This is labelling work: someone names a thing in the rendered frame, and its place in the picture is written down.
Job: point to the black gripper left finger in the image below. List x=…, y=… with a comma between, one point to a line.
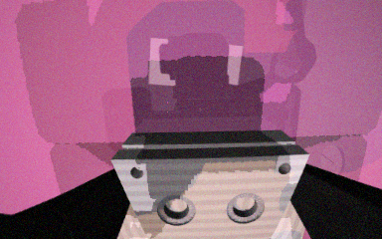
x=93, y=210

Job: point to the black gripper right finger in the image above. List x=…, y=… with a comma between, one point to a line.
x=332, y=206

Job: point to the grey metal plate with two round holes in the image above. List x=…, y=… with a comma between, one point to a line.
x=210, y=181

